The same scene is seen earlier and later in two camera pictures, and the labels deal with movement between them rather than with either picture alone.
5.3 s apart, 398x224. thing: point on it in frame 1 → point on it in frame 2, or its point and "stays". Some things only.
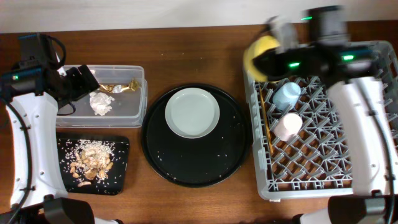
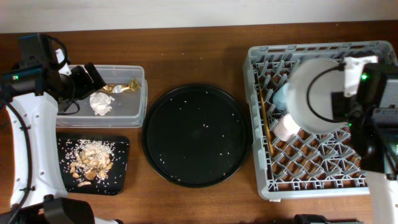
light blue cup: [286, 98] stays
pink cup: [288, 126] stays
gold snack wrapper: [133, 85] stays
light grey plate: [192, 112] → [321, 95]
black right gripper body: [269, 63] → [339, 104]
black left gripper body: [78, 84] stays
